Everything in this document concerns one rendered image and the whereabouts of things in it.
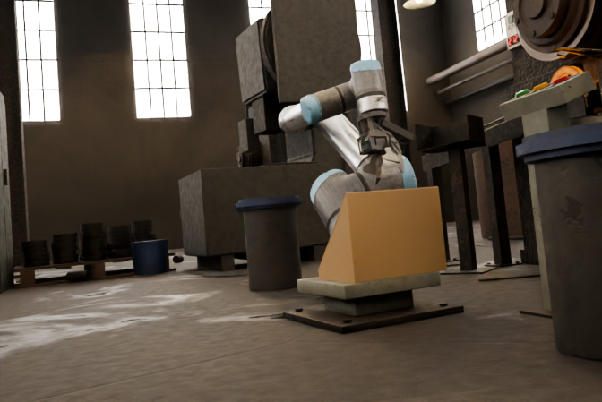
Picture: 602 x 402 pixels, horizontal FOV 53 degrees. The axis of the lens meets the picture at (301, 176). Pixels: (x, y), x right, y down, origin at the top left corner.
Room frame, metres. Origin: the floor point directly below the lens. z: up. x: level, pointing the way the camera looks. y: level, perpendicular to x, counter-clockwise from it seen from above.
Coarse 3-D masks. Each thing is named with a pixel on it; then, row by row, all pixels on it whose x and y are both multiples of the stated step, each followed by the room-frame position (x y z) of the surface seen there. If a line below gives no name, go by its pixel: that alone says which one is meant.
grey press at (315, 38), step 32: (288, 0) 4.82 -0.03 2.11; (320, 0) 4.96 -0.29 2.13; (352, 0) 5.10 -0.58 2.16; (256, 32) 5.03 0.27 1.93; (288, 32) 4.81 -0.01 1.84; (320, 32) 4.94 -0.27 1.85; (352, 32) 5.09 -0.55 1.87; (256, 64) 5.10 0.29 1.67; (288, 64) 4.80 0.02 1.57; (320, 64) 4.93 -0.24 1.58; (256, 96) 5.22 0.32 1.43; (288, 96) 4.79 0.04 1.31; (256, 128) 5.31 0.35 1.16; (288, 160) 5.61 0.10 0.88; (320, 160) 5.20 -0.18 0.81
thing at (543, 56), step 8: (592, 0) 2.28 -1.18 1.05; (600, 0) 2.29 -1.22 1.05; (592, 8) 2.29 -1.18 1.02; (600, 8) 2.31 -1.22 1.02; (592, 16) 2.30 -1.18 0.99; (600, 16) 2.32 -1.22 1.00; (584, 24) 2.34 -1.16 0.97; (592, 24) 2.33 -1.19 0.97; (584, 32) 2.34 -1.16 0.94; (592, 32) 2.36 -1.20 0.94; (520, 40) 2.69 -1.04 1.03; (576, 40) 2.38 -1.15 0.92; (584, 40) 2.39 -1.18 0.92; (528, 48) 2.65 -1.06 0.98; (536, 56) 2.61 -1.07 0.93; (544, 56) 2.56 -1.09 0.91; (552, 56) 2.52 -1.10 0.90; (568, 56) 2.51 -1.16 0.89
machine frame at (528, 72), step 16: (512, 0) 2.93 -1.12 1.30; (512, 64) 2.98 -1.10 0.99; (528, 64) 2.88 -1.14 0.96; (544, 64) 2.78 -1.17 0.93; (560, 64) 2.68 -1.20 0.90; (576, 64) 2.55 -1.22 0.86; (592, 64) 2.44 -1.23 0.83; (528, 80) 2.81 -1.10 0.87; (544, 80) 2.71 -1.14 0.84; (512, 96) 2.92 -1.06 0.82; (512, 144) 2.96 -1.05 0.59; (528, 176) 2.88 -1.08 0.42; (528, 192) 2.90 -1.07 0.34; (528, 208) 2.91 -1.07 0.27; (528, 224) 2.92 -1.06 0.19; (528, 240) 2.93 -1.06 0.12; (528, 256) 2.95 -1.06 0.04
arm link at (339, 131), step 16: (320, 128) 2.37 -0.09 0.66; (336, 128) 2.26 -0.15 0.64; (352, 128) 2.23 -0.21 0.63; (336, 144) 2.23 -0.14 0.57; (352, 144) 2.15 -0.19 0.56; (352, 160) 2.12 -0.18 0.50; (368, 160) 2.02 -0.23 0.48; (384, 160) 1.99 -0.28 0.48; (368, 176) 1.94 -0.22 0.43; (384, 176) 1.94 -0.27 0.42; (400, 176) 1.94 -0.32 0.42
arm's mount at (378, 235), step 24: (360, 192) 1.70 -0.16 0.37; (384, 192) 1.74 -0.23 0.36; (408, 192) 1.77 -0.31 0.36; (432, 192) 1.81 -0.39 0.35; (360, 216) 1.70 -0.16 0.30; (384, 216) 1.73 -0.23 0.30; (408, 216) 1.77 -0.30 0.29; (432, 216) 1.80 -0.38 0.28; (336, 240) 1.76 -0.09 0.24; (360, 240) 1.70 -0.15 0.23; (384, 240) 1.73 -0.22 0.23; (408, 240) 1.76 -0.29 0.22; (432, 240) 1.80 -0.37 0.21; (336, 264) 1.77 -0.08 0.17; (360, 264) 1.69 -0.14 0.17; (384, 264) 1.73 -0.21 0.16; (408, 264) 1.76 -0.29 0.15; (432, 264) 1.79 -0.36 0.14
